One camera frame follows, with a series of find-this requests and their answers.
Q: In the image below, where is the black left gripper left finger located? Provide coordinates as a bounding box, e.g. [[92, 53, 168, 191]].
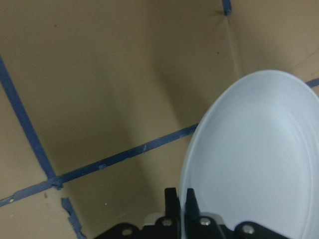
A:
[[164, 188, 180, 223]]

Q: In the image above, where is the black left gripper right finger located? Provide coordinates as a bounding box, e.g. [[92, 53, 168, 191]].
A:
[[185, 188, 200, 224]]

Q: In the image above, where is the light blue plate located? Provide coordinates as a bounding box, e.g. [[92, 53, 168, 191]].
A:
[[179, 70, 319, 239]]

